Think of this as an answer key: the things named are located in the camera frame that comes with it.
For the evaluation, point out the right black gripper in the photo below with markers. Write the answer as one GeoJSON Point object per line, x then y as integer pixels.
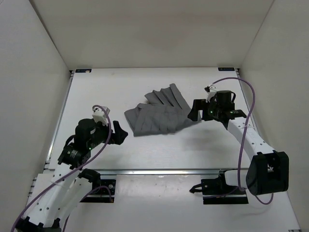
{"type": "Point", "coordinates": [198, 105]}

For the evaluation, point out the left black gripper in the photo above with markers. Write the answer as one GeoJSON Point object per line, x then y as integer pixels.
{"type": "Point", "coordinates": [119, 134]}

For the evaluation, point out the grey pleated skirt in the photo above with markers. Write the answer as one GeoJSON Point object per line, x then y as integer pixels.
{"type": "Point", "coordinates": [166, 112]}

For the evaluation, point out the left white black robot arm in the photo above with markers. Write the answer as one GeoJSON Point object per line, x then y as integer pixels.
{"type": "Point", "coordinates": [49, 211]}

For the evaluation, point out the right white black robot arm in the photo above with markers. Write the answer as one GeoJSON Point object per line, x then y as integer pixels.
{"type": "Point", "coordinates": [269, 169]}

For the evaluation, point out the right blue corner label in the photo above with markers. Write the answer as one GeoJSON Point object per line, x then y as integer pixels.
{"type": "Point", "coordinates": [226, 69]}

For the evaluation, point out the blue corner label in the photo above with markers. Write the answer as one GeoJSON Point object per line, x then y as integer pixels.
{"type": "Point", "coordinates": [83, 70]}
{"type": "Point", "coordinates": [226, 69]}

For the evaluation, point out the left blue corner label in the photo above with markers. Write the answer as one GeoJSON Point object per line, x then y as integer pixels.
{"type": "Point", "coordinates": [83, 70]}

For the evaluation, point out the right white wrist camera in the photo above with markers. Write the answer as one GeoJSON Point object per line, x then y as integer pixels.
{"type": "Point", "coordinates": [211, 91]}

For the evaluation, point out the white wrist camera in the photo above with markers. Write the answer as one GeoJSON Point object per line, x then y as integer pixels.
{"type": "Point", "coordinates": [211, 91]}
{"type": "Point", "coordinates": [101, 116]}

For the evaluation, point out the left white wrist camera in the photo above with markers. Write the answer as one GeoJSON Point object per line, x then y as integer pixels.
{"type": "Point", "coordinates": [101, 116]}

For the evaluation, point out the silver aluminium front rail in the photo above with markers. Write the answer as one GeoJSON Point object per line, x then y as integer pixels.
{"type": "Point", "coordinates": [161, 171]}

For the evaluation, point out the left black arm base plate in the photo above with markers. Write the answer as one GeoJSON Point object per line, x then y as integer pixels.
{"type": "Point", "coordinates": [102, 192]}

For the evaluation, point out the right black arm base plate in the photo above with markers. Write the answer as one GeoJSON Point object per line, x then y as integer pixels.
{"type": "Point", "coordinates": [217, 192]}

